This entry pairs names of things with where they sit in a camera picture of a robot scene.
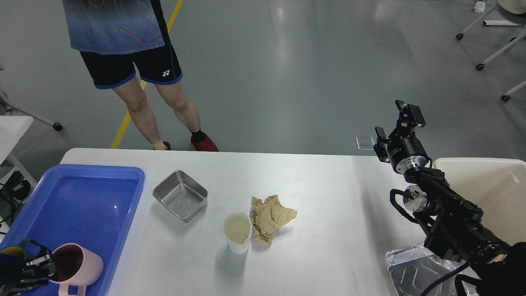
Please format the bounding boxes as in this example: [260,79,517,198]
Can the white side table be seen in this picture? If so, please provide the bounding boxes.
[0,116,38,188]

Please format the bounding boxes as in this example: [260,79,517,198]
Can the white paper cup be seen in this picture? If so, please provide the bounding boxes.
[221,211,252,254]

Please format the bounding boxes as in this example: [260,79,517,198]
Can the pink plastic mug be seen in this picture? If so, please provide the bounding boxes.
[51,243,104,296]

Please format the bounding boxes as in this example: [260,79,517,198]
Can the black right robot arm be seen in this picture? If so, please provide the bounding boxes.
[373,100,526,296]

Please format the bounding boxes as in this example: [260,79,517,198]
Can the grey chair leg with caster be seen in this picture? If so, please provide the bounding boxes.
[0,84,63,131]

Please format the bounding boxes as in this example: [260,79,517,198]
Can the blue plastic bin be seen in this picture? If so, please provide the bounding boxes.
[1,164,145,296]

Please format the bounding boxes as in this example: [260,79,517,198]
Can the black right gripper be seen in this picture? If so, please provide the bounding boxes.
[373,100,429,174]

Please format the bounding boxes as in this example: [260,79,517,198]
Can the black cables on floor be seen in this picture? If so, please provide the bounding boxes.
[0,171,32,235]

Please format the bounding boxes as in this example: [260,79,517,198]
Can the crumpled brown paper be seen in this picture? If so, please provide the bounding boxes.
[249,194,298,244]

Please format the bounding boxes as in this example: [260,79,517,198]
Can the standing person in shorts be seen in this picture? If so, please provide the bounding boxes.
[62,0,218,152]

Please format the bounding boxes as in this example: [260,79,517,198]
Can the beige plastic bin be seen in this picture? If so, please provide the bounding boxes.
[434,157,526,245]

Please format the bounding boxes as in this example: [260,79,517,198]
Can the aluminium foil tray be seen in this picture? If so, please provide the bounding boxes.
[385,244,464,296]

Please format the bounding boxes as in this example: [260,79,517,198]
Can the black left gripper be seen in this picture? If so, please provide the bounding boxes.
[0,254,56,296]

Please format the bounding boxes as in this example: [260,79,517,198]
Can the dark blue HOME mug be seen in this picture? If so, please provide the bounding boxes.
[0,238,50,262]

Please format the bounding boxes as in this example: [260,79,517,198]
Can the white rolling chair base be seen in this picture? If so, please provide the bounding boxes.
[456,0,526,102]

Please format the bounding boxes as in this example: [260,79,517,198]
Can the square stainless steel tray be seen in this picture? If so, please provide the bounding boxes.
[152,170,208,223]

